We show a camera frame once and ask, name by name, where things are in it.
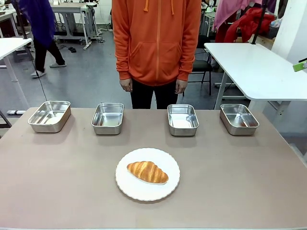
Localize black office chair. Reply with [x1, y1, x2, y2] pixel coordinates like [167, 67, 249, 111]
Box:
[182, 35, 214, 96]

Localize white workbench with metal legs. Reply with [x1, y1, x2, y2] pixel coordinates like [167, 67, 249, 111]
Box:
[49, 0, 106, 50]

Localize person's right hand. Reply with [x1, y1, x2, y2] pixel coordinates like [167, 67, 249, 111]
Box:
[119, 78, 133, 93]

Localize black pole stand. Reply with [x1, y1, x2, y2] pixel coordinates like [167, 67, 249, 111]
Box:
[251, 0, 268, 46]

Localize white scalloped round plate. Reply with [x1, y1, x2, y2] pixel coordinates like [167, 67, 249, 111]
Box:
[115, 147, 181, 202]

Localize golden brown croissant bread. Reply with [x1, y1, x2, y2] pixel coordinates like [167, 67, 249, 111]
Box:
[126, 161, 169, 185]

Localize white side table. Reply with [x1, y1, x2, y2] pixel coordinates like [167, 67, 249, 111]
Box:
[203, 42, 307, 113]
[0, 37, 33, 109]

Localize person in purple top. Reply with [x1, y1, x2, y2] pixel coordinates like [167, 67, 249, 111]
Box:
[16, 0, 68, 78]

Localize person in orange hoodie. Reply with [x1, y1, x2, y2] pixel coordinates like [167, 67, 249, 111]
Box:
[111, 0, 202, 110]

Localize rectangular stainless steel container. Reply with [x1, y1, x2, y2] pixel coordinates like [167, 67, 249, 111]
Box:
[27, 101, 72, 133]
[167, 103, 200, 137]
[91, 103, 125, 135]
[219, 103, 260, 136]

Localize red jacket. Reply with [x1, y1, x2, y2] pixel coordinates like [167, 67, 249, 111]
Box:
[224, 8, 275, 44]

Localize pink hanging cloth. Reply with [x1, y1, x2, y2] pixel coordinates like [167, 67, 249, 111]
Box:
[212, 0, 263, 32]

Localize person's left hand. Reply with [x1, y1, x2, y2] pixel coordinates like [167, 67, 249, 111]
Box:
[175, 79, 187, 95]

